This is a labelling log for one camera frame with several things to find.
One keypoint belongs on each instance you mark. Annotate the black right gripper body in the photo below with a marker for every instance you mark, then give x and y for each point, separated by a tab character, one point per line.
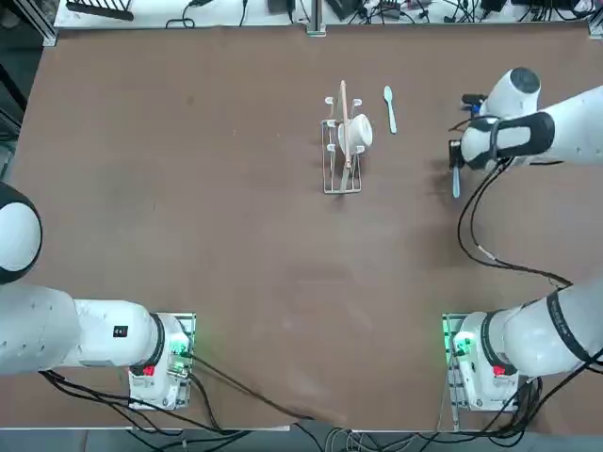
456	151

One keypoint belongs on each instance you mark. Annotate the blue spoon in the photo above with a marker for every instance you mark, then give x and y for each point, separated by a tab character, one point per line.
456	186

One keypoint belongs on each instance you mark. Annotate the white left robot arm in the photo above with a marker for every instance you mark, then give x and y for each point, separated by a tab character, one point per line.
94	329

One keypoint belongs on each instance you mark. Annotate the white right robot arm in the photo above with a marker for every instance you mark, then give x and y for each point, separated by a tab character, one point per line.
579	127

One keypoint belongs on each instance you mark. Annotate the green spoon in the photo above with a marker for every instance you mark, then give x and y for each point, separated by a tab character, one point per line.
391	115

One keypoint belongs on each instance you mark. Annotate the white cup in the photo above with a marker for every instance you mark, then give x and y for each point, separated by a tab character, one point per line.
360	132

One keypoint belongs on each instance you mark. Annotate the large black power brick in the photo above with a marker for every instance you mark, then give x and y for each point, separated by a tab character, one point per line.
344	7

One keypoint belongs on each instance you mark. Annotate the black comb-shaped rack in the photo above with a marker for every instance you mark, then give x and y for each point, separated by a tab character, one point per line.
101	9

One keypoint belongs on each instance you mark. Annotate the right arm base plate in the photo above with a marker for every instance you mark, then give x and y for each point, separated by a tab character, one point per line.
446	325

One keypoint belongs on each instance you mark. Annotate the aluminium corner post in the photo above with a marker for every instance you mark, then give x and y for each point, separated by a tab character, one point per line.
595	22
49	34

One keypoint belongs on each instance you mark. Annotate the aluminium frame post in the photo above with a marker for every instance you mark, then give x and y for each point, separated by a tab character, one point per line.
315	19

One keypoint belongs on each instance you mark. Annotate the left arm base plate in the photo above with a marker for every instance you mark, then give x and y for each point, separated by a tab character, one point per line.
189	325

